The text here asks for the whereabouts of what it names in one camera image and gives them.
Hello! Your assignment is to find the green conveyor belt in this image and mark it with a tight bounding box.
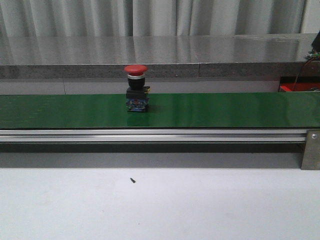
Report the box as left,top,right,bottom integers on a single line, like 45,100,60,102
0,92,320,129

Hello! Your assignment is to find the grey stone counter slab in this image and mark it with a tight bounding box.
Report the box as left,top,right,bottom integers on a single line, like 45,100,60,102
0,33,320,79

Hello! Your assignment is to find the aluminium conveyor side rail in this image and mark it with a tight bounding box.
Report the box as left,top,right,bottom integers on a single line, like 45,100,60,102
0,128,308,143

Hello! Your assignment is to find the grey pleated curtain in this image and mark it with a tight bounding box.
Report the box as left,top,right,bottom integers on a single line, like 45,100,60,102
0,0,306,37

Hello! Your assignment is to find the red bin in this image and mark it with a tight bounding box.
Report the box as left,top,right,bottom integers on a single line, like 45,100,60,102
278,76,320,92

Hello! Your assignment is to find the metal conveyor support bracket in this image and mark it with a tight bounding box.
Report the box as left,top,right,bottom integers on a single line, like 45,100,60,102
300,129,320,170

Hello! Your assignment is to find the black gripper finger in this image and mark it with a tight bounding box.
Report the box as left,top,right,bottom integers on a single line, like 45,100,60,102
311,31,320,53

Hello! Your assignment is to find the small green circuit board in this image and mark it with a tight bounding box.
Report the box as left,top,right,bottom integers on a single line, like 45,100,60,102
305,51,320,61

